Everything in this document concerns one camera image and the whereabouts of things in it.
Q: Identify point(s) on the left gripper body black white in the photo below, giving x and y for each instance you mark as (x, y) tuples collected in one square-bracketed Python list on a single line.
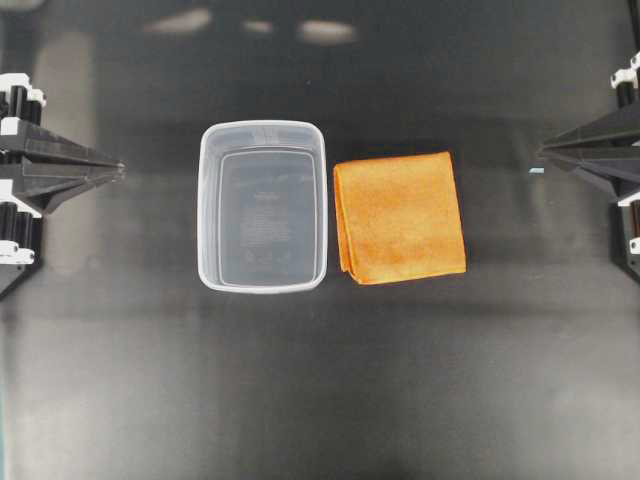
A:
[(21, 222)]

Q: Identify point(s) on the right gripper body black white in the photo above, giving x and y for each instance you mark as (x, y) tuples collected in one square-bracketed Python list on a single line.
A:
[(625, 82)]

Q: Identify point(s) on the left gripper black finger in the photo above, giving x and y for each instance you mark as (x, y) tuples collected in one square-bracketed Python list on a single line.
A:
[(46, 188), (37, 142)]

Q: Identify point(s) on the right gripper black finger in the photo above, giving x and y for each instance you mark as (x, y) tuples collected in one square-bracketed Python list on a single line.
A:
[(613, 170), (616, 129)]

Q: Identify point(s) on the clear plastic container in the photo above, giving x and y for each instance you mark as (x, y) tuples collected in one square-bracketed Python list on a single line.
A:
[(262, 207)]

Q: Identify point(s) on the orange folded towel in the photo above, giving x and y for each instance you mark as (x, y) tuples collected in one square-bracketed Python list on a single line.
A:
[(398, 218)]

